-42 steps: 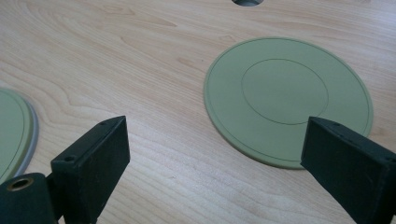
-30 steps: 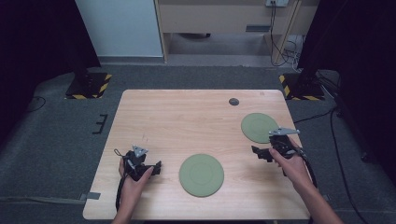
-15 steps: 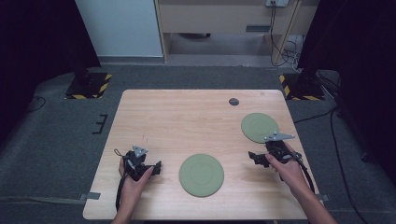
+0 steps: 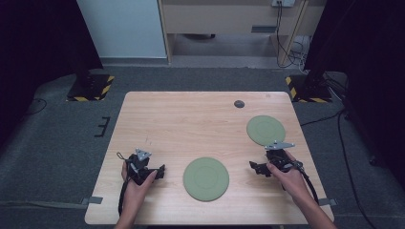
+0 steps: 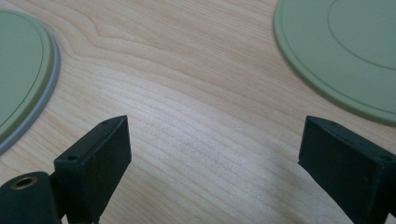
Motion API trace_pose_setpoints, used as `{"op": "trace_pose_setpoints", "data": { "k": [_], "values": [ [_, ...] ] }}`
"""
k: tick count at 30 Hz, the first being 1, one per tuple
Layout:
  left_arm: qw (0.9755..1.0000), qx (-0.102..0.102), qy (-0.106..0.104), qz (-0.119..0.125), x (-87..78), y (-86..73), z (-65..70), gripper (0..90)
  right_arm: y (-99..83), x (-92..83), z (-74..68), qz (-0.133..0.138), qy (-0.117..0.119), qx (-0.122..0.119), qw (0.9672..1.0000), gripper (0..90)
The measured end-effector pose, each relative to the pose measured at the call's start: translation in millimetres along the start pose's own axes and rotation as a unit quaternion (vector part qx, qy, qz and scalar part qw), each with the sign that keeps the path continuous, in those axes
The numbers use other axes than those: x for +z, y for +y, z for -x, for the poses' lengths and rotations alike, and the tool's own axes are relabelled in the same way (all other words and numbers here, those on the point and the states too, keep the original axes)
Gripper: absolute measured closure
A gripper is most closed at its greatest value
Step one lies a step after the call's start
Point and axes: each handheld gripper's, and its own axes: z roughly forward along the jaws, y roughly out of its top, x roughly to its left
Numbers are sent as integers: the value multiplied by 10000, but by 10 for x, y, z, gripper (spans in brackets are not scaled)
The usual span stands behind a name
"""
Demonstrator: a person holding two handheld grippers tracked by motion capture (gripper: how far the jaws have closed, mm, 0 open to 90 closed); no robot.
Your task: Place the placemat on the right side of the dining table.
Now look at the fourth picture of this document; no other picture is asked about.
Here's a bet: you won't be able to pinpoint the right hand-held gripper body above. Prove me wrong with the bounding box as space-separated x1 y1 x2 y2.
265 141 299 174

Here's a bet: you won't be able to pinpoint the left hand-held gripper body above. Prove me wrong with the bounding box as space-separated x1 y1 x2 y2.
127 148 156 186

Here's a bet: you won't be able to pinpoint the green round plate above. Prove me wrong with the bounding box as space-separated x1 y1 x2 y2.
182 156 230 202
245 114 287 147

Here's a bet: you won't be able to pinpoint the person's left hand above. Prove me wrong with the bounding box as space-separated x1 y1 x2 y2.
120 161 159 206

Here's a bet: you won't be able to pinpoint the person's right hand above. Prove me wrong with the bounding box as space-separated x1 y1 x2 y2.
266 151 311 201

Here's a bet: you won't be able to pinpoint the black striped stand base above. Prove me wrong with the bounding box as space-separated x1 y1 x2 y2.
285 74 333 104
66 73 116 103

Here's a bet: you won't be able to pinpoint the black curtain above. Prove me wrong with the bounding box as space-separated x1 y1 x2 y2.
304 0 405 190
0 0 104 149

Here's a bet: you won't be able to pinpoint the light wooden desk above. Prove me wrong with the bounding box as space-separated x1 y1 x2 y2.
158 0 329 67

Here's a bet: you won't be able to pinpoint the grey power strip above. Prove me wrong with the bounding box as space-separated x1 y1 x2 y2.
271 0 296 9

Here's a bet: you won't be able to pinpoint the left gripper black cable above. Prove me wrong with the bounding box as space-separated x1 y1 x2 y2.
117 178 131 218

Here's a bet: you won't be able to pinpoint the thin black floor cable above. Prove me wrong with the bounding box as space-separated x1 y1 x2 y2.
27 97 48 116

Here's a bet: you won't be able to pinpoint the black hanging cables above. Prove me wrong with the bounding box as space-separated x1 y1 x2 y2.
274 1 310 70

